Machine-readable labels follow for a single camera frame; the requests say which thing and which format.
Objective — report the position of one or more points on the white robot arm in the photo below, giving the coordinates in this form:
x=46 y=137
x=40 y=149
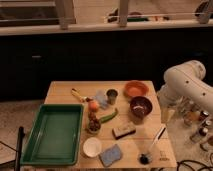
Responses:
x=185 y=80

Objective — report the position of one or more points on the green plastic tray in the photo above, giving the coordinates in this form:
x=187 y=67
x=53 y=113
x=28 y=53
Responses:
x=55 y=136

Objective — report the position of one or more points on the metal cup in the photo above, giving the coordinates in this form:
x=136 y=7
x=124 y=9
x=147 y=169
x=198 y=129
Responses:
x=111 y=96

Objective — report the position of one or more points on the light blue cloth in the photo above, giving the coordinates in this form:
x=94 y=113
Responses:
x=101 y=99

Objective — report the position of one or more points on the orange fruit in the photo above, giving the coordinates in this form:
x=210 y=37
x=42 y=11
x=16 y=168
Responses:
x=93 y=106

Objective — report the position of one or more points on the orange bowl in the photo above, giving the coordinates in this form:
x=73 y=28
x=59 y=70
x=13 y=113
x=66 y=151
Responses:
x=135 y=88

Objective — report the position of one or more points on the yellow banana toy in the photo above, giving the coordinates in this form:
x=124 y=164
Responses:
x=81 y=98

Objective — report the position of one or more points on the green cucumber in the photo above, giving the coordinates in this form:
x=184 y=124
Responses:
x=108 y=117

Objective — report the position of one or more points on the dark red bowl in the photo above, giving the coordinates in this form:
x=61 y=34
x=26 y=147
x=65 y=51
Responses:
x=140 y=106

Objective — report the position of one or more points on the wooden table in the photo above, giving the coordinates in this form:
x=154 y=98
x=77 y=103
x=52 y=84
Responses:
x=132 y=145

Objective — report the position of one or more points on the small white bowl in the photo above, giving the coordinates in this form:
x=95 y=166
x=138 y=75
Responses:
x=92 y=147

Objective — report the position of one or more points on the blue sponge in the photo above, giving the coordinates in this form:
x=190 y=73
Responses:
x=110 y=155

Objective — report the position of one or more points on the black dish brush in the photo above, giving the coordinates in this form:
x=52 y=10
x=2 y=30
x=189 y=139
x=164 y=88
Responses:
x=146 y=158

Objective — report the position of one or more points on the black stand left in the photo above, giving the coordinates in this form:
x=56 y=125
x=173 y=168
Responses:
x=17 y=149

